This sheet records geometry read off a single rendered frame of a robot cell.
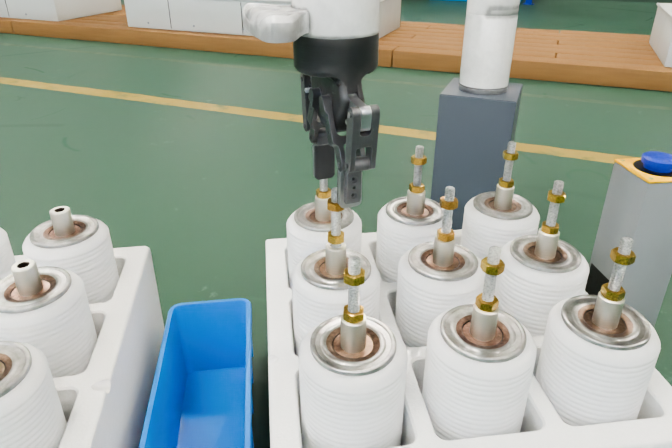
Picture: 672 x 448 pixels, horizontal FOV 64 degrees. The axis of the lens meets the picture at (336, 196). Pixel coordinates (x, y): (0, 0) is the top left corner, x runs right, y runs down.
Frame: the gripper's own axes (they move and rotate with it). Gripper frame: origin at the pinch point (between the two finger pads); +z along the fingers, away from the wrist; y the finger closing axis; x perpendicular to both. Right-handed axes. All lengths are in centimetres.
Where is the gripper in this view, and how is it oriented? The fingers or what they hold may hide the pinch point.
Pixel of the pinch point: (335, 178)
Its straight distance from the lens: 53.4
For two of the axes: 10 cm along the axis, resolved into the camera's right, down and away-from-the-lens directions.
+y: -3.7, -4.1, 8.3
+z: 0.0, 9.0, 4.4
